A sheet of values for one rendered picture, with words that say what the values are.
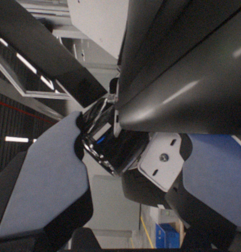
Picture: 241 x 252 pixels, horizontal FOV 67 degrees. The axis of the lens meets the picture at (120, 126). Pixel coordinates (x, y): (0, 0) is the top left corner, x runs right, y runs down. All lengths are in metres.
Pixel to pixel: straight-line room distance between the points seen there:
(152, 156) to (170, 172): 0.04
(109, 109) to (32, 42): 0.17
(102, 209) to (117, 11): 7.33
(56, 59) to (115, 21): 0.24
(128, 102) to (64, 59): 0.23
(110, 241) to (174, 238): 10.65
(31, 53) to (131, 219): 7.58
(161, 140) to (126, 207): 7.33
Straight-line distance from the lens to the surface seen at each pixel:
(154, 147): 0.29
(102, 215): 7.68
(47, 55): 0.35
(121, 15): 0.52
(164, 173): 0.30
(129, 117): 0.15
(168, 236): 3.19
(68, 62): 0.37
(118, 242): 13.72
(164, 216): 3.12
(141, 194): 0.53
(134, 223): 7.83
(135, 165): 0.41
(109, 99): 0.24
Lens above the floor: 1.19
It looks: 2 degrees down
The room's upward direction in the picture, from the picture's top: 86 degrees counter-clockwise
